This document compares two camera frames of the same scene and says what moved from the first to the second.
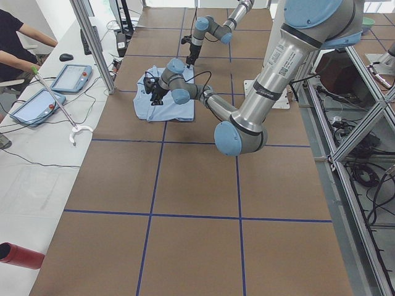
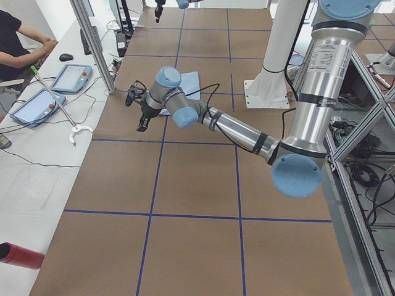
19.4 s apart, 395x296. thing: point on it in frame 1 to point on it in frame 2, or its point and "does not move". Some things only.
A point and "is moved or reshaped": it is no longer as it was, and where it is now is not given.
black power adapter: [121, 44] does not move
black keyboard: [85, 45] does not move
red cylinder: [16, 255] does not move
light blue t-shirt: [170, 111] is moved or reshaped
